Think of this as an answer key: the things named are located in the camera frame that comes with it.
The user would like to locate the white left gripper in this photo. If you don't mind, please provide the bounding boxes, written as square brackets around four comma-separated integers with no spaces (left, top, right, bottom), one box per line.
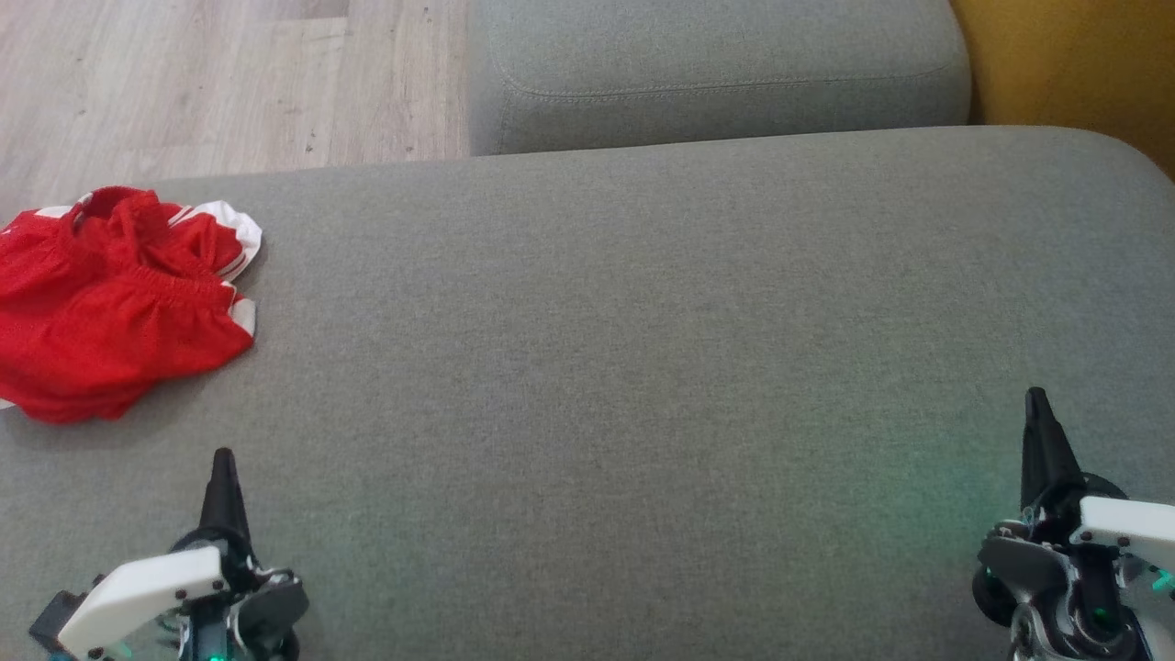
[57,448,309,661]

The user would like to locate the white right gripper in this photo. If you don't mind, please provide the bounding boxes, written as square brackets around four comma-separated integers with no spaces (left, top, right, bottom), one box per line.
[971,387,1175,634]

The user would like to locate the red shorts with white stripes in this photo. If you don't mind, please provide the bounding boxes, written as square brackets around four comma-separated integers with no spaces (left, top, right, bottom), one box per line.
[0,264,257,425]

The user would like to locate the red white sports jersey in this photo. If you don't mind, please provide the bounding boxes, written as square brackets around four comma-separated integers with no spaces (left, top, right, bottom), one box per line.
[0,186,264,304]

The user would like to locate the grey fabric sofa seat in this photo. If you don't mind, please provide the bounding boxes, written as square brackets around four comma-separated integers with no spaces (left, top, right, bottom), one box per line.
[0,126,1175,661]

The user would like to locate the grey sofa back cushion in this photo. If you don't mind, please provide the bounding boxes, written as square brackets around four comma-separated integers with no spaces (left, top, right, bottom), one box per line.
[468,0,972,157]

